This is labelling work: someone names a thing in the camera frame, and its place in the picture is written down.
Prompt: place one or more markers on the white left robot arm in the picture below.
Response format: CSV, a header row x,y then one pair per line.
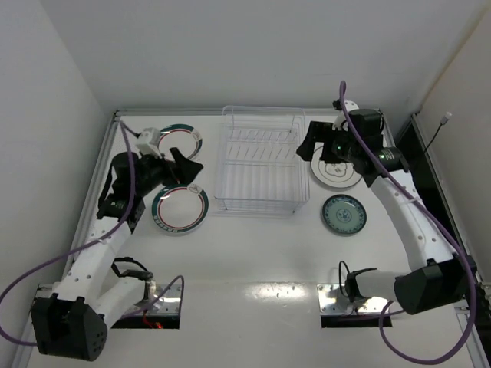
x,y
73,322

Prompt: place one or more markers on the white plate green line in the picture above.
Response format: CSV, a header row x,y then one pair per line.
x,y
335,176

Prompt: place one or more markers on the green red rimmed plate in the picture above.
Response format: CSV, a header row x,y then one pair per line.
x,y
185,138
180,209

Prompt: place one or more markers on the metal base plate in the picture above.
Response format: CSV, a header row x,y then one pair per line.
x,y
163,300
333,303

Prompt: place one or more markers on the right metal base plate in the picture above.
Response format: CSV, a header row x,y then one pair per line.
x,y
333,303

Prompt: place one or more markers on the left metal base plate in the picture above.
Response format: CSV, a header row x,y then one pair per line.
x,y
163,300

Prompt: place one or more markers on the teal patterned small plate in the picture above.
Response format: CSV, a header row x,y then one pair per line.
x,y
343,215

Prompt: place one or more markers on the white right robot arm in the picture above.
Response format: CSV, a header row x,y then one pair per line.
x,y
441,272

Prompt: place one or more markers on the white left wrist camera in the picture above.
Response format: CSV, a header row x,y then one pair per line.
x,y
147,142

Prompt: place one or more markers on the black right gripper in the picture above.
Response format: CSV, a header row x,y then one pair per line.
x,y
322,139

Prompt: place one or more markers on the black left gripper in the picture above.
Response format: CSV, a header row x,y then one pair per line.
x,y
169,171

